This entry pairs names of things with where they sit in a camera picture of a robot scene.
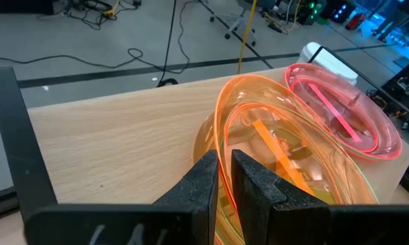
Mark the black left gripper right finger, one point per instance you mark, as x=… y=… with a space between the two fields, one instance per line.
x=286 y=224

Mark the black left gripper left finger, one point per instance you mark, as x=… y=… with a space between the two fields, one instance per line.
x=177 y=224

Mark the orange transparent plastic plate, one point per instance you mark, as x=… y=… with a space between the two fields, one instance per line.
x=258 y=109

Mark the red translucent plastic bowl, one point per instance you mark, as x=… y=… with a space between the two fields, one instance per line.
x=360 y=112

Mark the white plastic bin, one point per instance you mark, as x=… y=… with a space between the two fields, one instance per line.
x=330 y=63

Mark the grey mesh office chair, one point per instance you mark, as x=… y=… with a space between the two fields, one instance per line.
x=238 y=25

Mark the red canister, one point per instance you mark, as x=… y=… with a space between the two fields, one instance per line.
x=355 y=21

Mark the computer tower with green lights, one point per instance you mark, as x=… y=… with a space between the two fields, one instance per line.
x=313 y=10

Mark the computer tower with blue lights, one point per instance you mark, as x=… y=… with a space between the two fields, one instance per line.
x=340 y=12

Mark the person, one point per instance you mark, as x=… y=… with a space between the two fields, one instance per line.
x=391 y=20

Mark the wooden shelf with black frame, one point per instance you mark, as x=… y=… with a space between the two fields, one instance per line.
x=122 y=136

